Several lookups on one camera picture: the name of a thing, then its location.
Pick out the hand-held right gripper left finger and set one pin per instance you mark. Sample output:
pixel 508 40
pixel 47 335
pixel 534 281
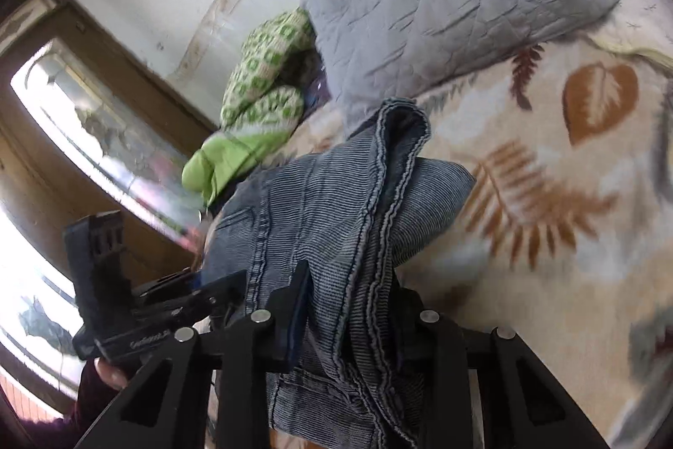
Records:
pixel 295 307

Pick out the wooden window frame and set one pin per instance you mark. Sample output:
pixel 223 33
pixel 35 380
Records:
pixel 79 112

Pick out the green patterned cloth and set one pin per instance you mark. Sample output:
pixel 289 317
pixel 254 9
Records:
pixel 257 96

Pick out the grey quilted blanket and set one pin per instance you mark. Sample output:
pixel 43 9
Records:
pixel 452 2

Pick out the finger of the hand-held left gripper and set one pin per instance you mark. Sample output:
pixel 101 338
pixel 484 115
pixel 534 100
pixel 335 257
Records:
pixel 210 290

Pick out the blue denim pants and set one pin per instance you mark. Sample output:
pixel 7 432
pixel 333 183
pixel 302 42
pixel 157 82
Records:
pixel 336 228

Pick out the person's left hand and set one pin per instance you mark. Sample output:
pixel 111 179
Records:
pixel 111 374

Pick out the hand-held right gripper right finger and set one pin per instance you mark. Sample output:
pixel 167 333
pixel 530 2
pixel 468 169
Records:
pixel 437 341

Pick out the person's left forearm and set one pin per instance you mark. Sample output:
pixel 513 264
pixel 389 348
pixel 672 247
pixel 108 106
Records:
pixel 79 415

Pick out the beige leaf print blanket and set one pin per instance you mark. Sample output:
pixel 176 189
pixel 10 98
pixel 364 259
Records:
pixel 552 196

